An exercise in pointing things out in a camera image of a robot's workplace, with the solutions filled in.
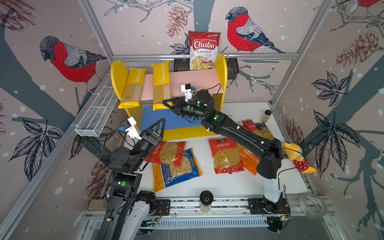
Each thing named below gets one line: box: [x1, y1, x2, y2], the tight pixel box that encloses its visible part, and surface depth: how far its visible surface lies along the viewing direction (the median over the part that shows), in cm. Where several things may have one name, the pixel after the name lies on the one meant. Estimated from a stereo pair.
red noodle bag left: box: [144, 141, 186, 167], surface depth 89 cm
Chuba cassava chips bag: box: [188, 30, 221, 70], surface depth 85 cm
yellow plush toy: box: [282, 142, 317, 174], surface depth 87 cm
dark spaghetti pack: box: [255, 122, 275, 141], surface depth 103 cm
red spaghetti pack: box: [242, 119, 258, 132], surface depth 107 cm
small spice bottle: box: [262, 109, 272, 123], surface depth 106 cm
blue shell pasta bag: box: [152, 148, 203, 192], surface depth 83 cm
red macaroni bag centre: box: [208, 137, 245, 174], surface depth 88 cm
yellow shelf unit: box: [110, 53, 228, 141], surface depth 70 cm
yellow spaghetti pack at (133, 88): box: [117, 68, 146, 109], surface depth 72 cm
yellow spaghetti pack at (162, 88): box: [151, 61, 174, 111], surface depth 71 cm
